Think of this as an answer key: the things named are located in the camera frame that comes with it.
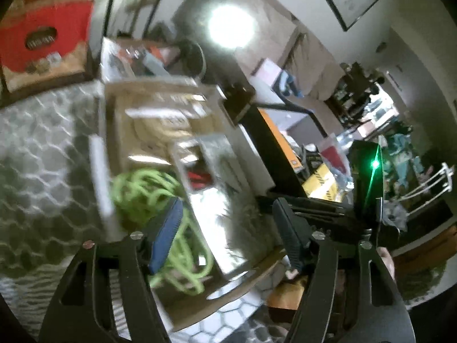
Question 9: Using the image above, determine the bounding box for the orange flat box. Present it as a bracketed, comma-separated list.
[258, 108, 300, 175]

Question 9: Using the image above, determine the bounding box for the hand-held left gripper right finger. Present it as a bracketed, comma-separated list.
[272, 198, 416, 343]

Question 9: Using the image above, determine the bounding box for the black cluttered shelf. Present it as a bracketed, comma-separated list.
[337, 62, 384, 117]

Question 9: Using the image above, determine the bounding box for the green cord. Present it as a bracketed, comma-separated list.
[112, 169, 215, 296]

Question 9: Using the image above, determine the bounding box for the large red gift box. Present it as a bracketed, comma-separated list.
[0, 2, 94, 91]

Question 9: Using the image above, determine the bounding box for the blue cloth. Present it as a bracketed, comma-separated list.
[278, 71, 298, 98]

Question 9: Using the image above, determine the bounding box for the black round chair back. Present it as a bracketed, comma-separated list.
[179, 39, 208, 79]

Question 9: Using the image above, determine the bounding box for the clear plastic package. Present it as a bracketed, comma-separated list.
[169, 133, 277, 281]

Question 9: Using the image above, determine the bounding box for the yellow packet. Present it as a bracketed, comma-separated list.
[301, 162, 344, 201]

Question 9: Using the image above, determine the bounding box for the clear plastic storage box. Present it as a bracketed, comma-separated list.
[99, 37, 202, 87]

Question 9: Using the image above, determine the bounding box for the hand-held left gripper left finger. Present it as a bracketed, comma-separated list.
[39, 196, 183, 343]

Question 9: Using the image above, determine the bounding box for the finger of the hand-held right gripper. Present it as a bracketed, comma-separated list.
[258, 195, 355, 211]
[302, 210, 359, 238]

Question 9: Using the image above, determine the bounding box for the white metal stand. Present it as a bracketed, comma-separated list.
[402, 162, 457, 208]

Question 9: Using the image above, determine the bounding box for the cardboard box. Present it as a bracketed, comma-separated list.
[89, 79, 286, 333]

